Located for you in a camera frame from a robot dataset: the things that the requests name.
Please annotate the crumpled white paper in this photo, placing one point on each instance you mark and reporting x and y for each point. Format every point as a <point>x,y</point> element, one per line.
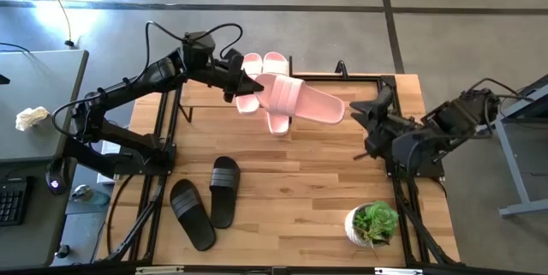
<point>32,117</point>

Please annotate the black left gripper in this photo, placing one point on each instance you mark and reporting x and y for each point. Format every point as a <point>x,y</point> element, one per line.
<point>234,75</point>

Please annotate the grey desk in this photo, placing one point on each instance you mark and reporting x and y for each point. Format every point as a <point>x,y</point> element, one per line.
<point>38,78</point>

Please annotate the small black knob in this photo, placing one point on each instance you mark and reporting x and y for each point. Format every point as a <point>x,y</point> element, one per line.
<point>63,251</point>

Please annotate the green plant in patterned pot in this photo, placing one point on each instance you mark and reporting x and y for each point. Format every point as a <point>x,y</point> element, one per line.
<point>372,223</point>

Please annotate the grey computer mouse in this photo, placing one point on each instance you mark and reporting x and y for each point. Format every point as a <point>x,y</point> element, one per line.
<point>81,193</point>

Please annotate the wooden shelf with black legs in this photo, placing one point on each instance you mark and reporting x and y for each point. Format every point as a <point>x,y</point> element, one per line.
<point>205,95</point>

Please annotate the black rubber slide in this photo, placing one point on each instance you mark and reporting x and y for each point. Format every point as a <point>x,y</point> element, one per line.
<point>197,228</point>
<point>224,206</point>

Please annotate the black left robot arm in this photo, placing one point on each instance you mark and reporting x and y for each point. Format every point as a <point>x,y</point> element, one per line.
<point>158,73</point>

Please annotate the black table clamp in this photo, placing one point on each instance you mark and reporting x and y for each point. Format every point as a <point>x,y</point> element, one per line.
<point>342,64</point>

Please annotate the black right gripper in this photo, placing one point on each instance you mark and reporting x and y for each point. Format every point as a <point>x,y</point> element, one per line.
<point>381,133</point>

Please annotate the black keyboard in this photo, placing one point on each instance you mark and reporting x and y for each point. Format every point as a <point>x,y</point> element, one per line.
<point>12,202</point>

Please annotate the grey metal side table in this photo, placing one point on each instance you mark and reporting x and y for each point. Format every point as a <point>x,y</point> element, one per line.
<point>526,207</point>

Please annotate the black puck with indicator light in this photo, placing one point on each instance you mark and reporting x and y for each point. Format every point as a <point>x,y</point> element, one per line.
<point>60,176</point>

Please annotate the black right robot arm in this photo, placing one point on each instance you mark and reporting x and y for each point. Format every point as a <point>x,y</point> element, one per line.
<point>454,116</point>

